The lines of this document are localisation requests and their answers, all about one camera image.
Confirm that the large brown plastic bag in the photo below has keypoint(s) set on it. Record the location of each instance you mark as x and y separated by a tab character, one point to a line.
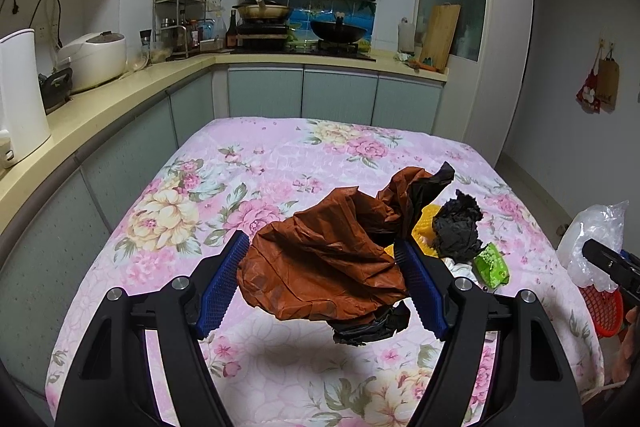
320	267

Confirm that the small black appliance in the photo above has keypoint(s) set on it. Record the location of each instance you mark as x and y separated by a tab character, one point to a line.
55	92

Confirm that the golden cooking pot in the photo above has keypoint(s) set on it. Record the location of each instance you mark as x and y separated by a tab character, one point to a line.
264	12

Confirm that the yellow foam fruit net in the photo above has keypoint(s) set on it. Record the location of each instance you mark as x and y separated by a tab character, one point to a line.
424	227

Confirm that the black stove stand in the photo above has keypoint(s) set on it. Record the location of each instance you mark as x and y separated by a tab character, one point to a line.
262	37

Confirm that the pale green base cabinets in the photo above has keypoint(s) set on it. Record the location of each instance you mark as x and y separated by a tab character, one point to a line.
340	97

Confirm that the black wok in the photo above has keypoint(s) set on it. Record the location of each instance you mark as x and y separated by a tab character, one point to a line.
337	32

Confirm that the white rice cooker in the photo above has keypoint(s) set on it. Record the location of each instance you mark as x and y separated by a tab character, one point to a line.
92	62

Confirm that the dark sauce bottle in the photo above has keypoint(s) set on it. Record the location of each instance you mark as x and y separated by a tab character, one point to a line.
232	32

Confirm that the red plastic basket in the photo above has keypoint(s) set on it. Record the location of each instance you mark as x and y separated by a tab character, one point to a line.
605	312

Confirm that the brown hanging paper bag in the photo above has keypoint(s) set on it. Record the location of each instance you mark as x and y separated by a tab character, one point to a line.
607	82

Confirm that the white plastic bottle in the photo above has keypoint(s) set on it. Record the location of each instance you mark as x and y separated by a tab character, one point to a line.
406	38

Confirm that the metal spice rack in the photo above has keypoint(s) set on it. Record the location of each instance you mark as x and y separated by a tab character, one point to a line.
177	7

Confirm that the small brown plastic bag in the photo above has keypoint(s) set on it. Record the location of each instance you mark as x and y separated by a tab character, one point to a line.
400	197

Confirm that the crumpled matte black bag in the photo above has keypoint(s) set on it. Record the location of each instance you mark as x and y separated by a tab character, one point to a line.
457	227

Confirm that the pink floral blanket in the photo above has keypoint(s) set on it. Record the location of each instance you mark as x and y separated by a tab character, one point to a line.
250	187

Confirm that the wooden cutting board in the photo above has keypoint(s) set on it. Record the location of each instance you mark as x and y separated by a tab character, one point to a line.
440	37

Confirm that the beige kitchen countertop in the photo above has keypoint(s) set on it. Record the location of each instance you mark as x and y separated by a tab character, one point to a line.
125	97

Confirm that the person's right hand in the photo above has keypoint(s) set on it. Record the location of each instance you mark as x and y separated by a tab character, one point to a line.
629	347

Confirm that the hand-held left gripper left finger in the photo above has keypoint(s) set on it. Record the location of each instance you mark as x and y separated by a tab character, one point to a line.
222	287

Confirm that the black gas hob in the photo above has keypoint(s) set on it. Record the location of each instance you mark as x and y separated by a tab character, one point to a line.
330	51

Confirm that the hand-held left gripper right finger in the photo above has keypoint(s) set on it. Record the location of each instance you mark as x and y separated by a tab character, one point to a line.
425	297

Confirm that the green snack packet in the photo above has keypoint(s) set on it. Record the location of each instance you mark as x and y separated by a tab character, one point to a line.
492	267

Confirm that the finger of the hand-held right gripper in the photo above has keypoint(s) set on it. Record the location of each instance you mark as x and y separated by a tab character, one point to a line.
602	262

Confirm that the clear plastic bag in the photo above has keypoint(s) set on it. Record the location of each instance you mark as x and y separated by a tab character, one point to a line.
585	227

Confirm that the white electric kettle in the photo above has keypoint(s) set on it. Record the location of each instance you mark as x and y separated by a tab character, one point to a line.
22	102

